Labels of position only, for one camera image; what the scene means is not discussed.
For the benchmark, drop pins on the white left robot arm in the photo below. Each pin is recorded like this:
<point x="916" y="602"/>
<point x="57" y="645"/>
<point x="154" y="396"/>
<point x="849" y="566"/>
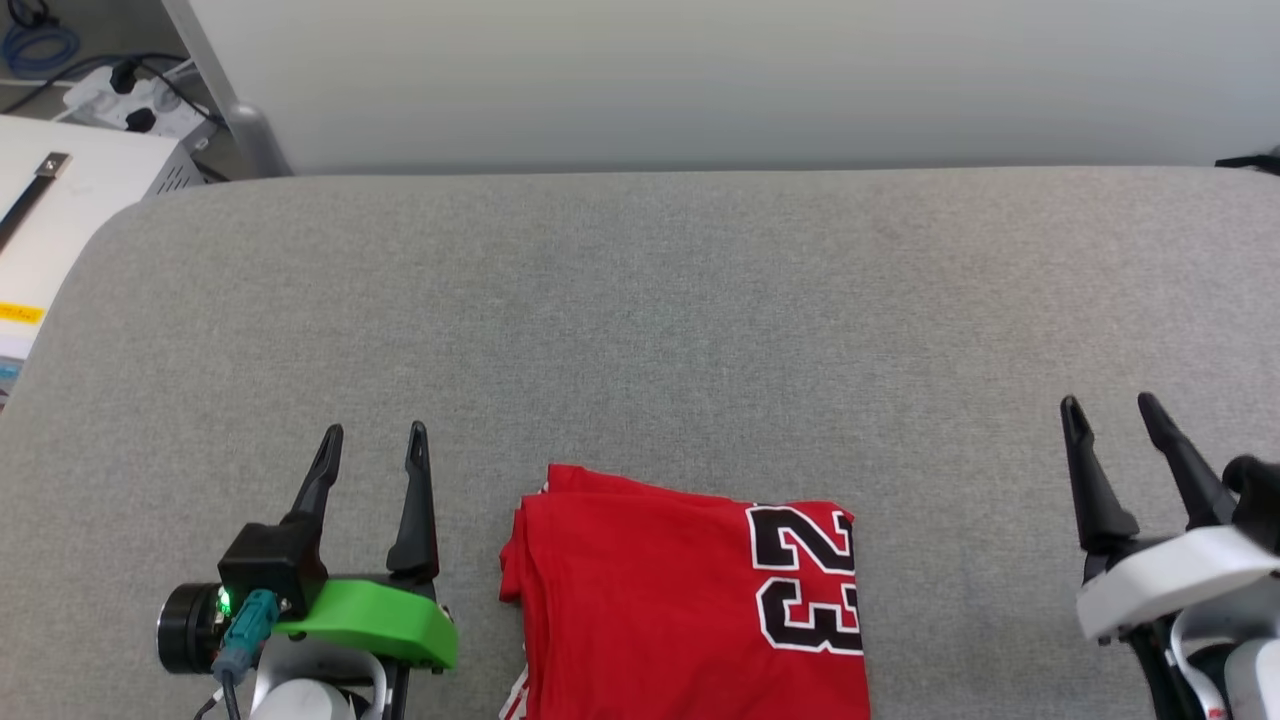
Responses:
<point x="310" y="690"/>

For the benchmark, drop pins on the white table leg with foot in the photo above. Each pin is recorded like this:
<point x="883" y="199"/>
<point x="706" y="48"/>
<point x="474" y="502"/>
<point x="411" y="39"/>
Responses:
<point x="235" y="120"/>

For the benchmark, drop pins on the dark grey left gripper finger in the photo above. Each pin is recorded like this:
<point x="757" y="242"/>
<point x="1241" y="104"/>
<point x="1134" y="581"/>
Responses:
<point x="415" y="520"/>
<point x="318" y="480"/>

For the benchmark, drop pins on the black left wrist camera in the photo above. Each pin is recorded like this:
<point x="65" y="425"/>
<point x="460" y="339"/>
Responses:
<point x="265" y="565"/>

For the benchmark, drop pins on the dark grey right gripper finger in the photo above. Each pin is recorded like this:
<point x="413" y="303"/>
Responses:
<point x="1100" y="500"/>
<point x="1195" y="490"/>

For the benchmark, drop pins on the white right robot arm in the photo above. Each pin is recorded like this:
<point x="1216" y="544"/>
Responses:
<point x="1220" y="670"/>

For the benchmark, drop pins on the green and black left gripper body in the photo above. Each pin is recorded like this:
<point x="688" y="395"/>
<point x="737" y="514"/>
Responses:
<point x="380" y="615"/>

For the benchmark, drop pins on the red Bulls 23 jersey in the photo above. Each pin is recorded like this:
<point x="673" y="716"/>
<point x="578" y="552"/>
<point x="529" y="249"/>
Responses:
<point x="650" y="600"/>

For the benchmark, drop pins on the white power strip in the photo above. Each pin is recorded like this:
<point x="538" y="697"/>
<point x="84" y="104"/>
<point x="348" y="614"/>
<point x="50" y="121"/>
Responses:
<point x="110" y="100"/>

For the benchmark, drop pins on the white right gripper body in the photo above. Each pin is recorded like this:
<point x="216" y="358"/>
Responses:
<point x="1170" y="575"/>

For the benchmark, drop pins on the black plastic object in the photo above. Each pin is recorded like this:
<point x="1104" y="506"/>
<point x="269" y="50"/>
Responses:
<point x="1255" y="162"/>

